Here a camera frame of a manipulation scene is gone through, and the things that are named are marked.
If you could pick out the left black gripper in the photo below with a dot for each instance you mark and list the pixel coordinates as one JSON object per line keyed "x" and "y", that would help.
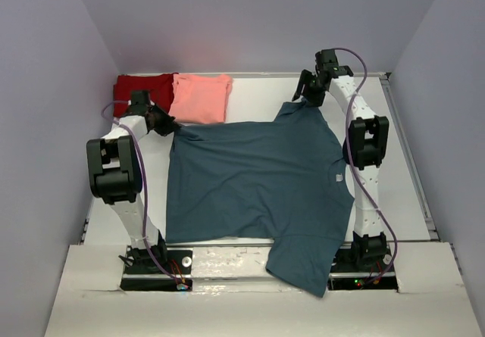
{"x": 164, "y": 123}

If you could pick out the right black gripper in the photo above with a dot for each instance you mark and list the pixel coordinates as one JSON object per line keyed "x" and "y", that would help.
{"x": 310, "y": 85}

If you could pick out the blue t-shirt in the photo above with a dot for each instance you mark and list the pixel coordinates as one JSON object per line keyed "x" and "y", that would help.
{"x": 283, "y": 180}

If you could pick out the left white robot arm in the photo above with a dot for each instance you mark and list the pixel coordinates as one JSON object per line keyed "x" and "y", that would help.
{"x": 117, "y": 175}

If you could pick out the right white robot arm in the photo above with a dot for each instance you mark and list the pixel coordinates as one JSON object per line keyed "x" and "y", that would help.
{"x": 364, "y": 149}

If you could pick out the folded pink t-shirt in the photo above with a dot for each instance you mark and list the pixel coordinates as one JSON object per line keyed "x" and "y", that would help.
{"x": 200, "y": 99}

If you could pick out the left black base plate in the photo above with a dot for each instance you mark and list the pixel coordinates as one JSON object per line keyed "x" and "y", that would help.
{"x": 142, "y": 274}

